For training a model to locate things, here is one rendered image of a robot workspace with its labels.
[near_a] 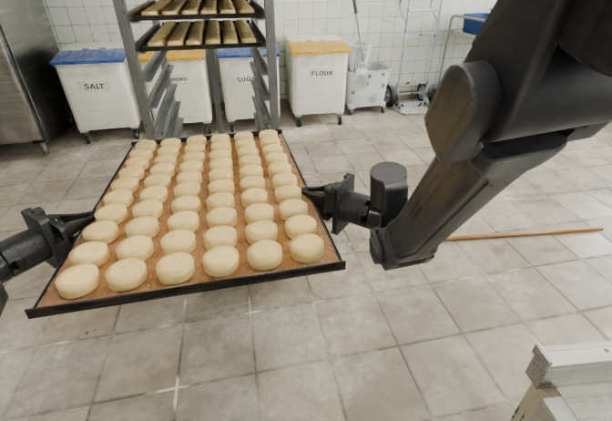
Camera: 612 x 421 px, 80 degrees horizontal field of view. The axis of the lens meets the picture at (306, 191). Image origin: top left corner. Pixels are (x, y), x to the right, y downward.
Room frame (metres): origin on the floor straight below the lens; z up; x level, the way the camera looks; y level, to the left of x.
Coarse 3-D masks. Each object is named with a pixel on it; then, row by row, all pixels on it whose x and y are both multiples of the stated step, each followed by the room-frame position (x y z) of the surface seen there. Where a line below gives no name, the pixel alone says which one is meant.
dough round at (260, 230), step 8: (256, 224) 0.46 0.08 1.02; (264, 224) 0.46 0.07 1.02; (272, 224) 0.46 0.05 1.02; (248, 232) 0.44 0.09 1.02; (256, 232) 0.44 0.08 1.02; (264, 232) 0.44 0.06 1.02; (272, 232) 0.44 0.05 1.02; (248, 240) 0.43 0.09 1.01; (256, 240) 0.43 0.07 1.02; (272, 240) 0.43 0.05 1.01
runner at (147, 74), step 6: (156, 54) 1.55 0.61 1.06; (162, 54) 1.65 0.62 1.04; (150, 60) 1.41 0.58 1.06; (156, 60) 1.52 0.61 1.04; (162, 60) 1.53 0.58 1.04; (150, 66) 1.39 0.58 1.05; (156, 66) 1.43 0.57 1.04; (144, 72) 1.26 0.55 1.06; (150, 72) 1.34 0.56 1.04; (156, 72) 1.34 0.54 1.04; (144, 78) 1.24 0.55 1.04; (150, 78) 1.25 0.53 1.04
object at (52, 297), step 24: (264, 168) 0.72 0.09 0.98; (168, 192) 0.61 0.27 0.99; (240, 192) 0.60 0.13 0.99; (168, 216) 0.52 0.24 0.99; (240, 216) 0.51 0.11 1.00; (312, 216) 0.51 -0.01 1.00; (120, 240) 0.45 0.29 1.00; (240, 240) 0.44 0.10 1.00; (288, 240) 0.44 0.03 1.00; (240, 264) 0.38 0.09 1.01; (288, 264) 0.38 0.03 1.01; (312, 264) 0.38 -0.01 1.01; (96, 288) 0.34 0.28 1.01; (144, 288) 0.34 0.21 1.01
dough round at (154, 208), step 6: (138, 204) 0.53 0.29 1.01; (144, 204) 0.53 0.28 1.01; (150, 204) 0.53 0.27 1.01; (156, 204) 0.53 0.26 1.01; (132, 210) 0.51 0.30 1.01; (138, 210) 0.51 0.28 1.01; (144, 210) 0.51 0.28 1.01; (150, 210) 0.51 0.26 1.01; (156, 210) 0.51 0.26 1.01; (162, 210) 0.52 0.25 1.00; (138, 216) 0.50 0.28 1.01; (156, 216) 0.51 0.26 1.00
